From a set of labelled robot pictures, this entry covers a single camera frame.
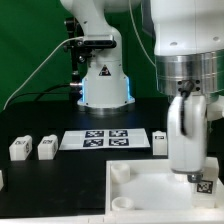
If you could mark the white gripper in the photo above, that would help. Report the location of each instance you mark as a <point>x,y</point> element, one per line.
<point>187,153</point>

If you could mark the white square tabletop with sockets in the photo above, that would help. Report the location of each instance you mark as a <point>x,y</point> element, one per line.
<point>150,185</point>

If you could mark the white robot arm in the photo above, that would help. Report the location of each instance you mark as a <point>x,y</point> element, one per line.
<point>185,42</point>

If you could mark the white sheet with four tags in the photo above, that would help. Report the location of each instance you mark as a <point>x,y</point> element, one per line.
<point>104,139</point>

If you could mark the black camera on stand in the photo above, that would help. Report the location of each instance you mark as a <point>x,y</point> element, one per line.
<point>80,47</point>

